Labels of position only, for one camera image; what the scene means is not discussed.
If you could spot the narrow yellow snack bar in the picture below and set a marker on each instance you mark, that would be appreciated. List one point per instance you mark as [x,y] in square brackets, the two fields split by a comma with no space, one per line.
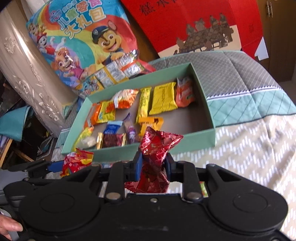
[143,105]

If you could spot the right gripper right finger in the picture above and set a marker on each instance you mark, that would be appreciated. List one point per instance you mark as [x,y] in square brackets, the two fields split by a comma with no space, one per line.
[185,173]

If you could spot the dark red gold candy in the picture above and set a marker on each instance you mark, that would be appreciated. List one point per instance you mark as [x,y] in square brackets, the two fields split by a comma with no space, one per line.
[110,140]

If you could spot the yellow green candy packet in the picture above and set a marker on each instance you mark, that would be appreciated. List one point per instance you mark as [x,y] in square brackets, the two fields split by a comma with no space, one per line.
[87,132]

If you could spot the beige embroidered curtain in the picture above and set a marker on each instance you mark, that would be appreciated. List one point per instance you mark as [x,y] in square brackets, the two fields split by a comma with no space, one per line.
[28,72]

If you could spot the orange white snack bag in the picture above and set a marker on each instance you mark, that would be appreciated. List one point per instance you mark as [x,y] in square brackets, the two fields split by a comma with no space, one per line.
[124,99]

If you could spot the person's left hand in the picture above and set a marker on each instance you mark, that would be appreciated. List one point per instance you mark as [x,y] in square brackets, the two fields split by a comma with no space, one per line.
[7,225]

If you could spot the purple cartoon candy packet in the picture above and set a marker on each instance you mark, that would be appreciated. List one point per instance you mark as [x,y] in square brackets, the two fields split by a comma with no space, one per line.
[130,129]

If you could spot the red gift bag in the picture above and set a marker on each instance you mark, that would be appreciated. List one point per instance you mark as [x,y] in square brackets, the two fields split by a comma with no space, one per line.
[177,27]

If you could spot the white rice cake packet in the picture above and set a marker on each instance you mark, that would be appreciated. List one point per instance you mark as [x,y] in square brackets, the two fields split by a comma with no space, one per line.
[86,143]

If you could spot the yellow Winsun snack packet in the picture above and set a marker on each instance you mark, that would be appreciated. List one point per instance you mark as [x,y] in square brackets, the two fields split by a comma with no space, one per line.
[163,98]

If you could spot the wooden cabinet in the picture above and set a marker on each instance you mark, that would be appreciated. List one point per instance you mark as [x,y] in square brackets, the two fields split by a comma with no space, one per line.
[278,24]

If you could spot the green cardboard tray box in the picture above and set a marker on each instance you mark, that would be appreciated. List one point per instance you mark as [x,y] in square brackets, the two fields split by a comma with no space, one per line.
[194,122]

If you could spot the cartoon puppy snack bag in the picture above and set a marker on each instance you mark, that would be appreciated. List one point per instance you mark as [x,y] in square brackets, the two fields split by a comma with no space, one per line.
[88,44]

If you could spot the blue cracker packet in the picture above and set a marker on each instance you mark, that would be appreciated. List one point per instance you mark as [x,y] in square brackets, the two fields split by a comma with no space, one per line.
[112,127]

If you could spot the yellow orange snack packet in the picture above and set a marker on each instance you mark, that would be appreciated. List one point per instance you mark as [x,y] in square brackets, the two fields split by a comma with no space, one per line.
[154,122]

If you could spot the dark red foil packet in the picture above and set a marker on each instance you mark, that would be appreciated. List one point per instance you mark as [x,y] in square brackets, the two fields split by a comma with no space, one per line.
[154,148]

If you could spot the red yellow snack packet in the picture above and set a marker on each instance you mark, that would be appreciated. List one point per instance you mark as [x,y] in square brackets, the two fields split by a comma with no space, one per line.
[75,161]

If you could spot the orange red snack pouch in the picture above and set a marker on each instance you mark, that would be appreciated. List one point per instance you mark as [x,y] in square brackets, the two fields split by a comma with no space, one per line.
[184,92]

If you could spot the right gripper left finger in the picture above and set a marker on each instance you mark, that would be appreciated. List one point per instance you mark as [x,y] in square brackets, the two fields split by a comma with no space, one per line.
[119,174]

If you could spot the patterned quilt cover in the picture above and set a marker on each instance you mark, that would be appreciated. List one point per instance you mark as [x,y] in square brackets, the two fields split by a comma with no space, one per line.
[241,120]

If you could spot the yellow snack packet blue label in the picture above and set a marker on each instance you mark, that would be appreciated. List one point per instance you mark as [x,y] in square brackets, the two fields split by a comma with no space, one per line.
[106,112]

